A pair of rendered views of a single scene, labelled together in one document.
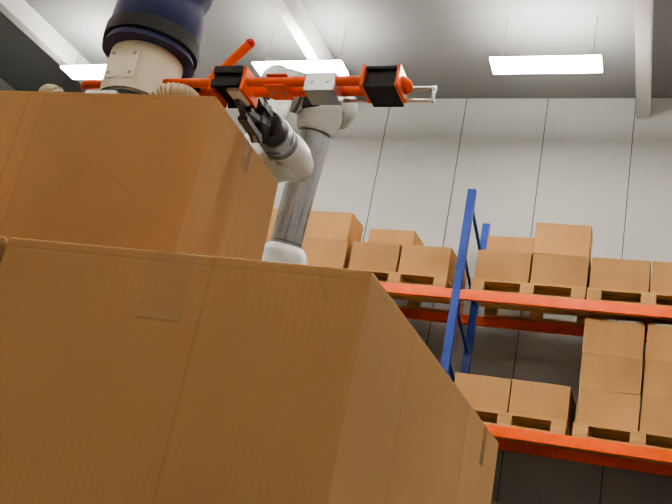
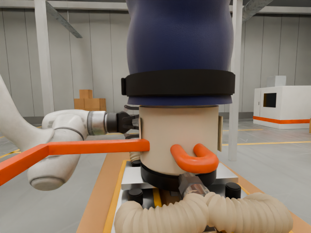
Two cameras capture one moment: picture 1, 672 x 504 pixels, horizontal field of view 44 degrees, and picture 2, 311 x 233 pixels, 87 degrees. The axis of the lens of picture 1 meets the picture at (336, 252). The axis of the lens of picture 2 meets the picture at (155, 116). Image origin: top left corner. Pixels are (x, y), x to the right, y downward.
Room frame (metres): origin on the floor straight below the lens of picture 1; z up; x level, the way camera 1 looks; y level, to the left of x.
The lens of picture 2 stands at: (1.95, 0.83, 1.29)
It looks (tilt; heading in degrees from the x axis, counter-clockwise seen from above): 6 degrees down; 243
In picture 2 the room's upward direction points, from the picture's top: 1 degrees counter-clockwise
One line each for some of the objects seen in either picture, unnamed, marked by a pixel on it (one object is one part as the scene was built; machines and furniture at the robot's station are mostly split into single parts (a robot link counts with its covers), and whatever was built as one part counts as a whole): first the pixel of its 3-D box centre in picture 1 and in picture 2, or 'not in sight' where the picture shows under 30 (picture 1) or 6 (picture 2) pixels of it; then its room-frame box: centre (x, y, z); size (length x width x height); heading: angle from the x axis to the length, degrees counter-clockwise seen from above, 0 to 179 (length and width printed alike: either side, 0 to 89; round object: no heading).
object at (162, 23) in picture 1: (152, 47); (176, 86); (1.75, 0.53, 1.31); 0.23 x 0.23 x 0.04
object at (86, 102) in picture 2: not in sight; (91, 108); (1.16, -7.04, 0.87); 1.20 x 1.01 x 1.74; 67
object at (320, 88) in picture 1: (324, 88); not in sight; (1.57, 0.09, 1.20); 0.07 x 0.07 x 0.04; 68
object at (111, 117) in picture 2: (265, 123); (120, 122); (1.80, 0.23, 1.20); 0.09 x 0.07 x 0.08; 159
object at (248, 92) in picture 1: (235, 87); not in sight; (1.65, 0.29, 1.20); 0.10 x 0.08 x 0.06; 158
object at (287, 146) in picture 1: (276, 137); (99, 123); (1.87, 0.20, 1.20); 0.09 x 0.06 x 0.09; 69
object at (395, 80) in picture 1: (384, 84); not in sight; (1.51, -0.03, 1.20); 0.08 x 0.07 x 0.05; 68
